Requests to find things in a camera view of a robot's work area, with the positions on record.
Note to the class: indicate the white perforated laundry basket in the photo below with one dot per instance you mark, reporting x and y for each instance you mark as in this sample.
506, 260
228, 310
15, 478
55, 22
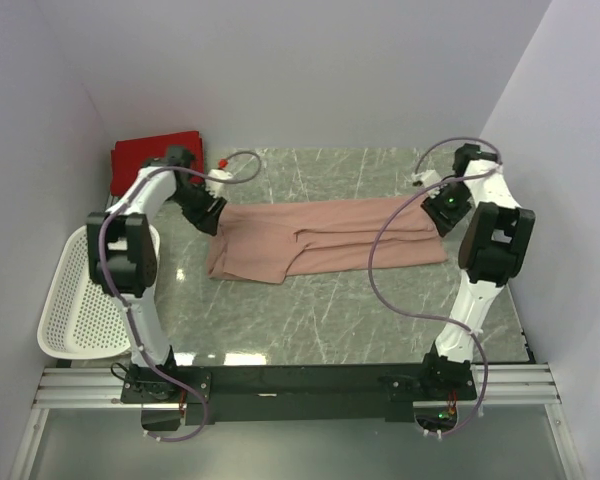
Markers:
79, 321

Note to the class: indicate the aluminium frame rail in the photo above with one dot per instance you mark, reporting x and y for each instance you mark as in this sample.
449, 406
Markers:
96, 388

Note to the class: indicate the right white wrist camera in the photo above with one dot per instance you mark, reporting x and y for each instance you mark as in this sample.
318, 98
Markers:
425, 178

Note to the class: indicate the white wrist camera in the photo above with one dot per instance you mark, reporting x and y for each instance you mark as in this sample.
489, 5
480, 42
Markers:
425, 178
216, 181

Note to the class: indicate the pink t-shirt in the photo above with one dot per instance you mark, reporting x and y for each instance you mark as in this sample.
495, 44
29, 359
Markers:
269, 242

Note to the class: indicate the folded red t-shirt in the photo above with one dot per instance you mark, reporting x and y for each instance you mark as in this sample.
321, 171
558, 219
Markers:
128, 156

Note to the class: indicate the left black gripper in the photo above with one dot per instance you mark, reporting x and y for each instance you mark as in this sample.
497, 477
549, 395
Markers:
205, 220

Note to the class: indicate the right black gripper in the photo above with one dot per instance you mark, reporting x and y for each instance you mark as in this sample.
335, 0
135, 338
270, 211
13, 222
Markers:
433, 207

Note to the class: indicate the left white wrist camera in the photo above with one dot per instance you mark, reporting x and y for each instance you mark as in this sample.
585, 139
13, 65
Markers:
216, 181

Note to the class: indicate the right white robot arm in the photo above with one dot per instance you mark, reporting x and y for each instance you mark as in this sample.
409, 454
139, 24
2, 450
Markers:
495, 243

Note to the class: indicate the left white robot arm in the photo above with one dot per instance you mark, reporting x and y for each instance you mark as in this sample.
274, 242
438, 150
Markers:
122, 257

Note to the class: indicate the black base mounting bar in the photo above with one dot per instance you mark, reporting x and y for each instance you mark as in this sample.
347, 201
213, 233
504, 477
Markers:
313, 392

